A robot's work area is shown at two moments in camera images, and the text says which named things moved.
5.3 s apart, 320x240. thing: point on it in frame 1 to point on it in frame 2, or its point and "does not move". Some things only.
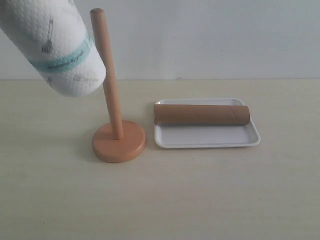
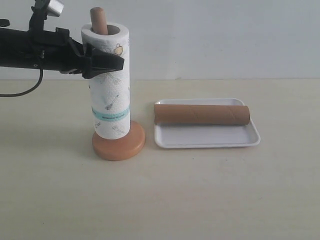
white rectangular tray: x=203 y=136 does not move
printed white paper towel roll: x=51 y=37 to x=110 y=91
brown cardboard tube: x=202 y=114 does not move
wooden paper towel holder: x=118 y=141 does not move
